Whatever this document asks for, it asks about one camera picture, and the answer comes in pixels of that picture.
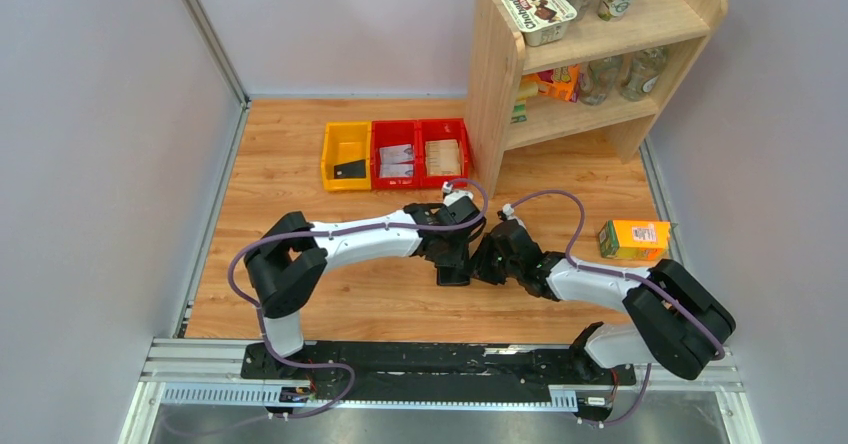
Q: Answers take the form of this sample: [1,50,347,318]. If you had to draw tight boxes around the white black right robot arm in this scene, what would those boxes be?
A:
[471,219,737,383]

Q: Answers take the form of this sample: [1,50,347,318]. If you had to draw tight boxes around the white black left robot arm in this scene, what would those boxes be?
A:
[237,190,486,379]

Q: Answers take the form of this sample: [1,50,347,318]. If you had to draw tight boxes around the beige cards stack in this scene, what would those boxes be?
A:
[424,139,463,177]

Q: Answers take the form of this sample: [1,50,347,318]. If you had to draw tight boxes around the white cards in bin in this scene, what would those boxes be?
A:
[378,144,415,178]

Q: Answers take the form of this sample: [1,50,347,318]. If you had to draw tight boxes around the black card in bin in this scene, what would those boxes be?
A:
[333,159,368,180]

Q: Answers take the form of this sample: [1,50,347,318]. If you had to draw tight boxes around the yellow green juice carton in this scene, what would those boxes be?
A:
[598,219,672,261]

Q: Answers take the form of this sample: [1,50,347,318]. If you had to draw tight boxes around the middle red plastic bin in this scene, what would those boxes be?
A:
[370,120,419,190]

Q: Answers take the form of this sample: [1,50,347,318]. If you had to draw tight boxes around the red plastic bin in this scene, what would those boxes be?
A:
[416,118,471,188]
[370,120,419,190]

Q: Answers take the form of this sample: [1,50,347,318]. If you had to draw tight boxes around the right red plastic bin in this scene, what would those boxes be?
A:
[416,118,471,188]

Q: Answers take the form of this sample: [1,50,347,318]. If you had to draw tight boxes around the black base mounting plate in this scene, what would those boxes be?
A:
[240,341,636,404]

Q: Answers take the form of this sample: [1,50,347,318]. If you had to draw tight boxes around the yellow plastic bin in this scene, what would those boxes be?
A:
[321,121,371,192]

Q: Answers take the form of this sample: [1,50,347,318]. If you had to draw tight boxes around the stacked colourful sponges pack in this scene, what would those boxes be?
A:
[510,76,539,124]

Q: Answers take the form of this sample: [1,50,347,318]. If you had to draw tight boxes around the red orange cookie box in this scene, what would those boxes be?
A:
[532,64,580,103]

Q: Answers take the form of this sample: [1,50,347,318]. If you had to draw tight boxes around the clear glass bottle left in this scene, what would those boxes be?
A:
[578,55,624,106]

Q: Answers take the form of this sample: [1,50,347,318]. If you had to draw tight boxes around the clear glass bottle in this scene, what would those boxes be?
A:
[619,45,670,102]
[578,55,624,106]

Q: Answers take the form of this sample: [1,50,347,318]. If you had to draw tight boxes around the wooden shelf unit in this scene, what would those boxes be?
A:
[464,0,729,194]

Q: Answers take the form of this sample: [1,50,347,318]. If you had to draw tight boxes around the clear glass bottle right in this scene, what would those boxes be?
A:
[619,45,670,102]

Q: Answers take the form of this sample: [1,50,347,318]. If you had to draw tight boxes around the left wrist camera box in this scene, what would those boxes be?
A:
[441,183,474,207]

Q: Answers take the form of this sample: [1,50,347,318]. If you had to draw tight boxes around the aluminium frame rail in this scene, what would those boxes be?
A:
[119,0,253,444]

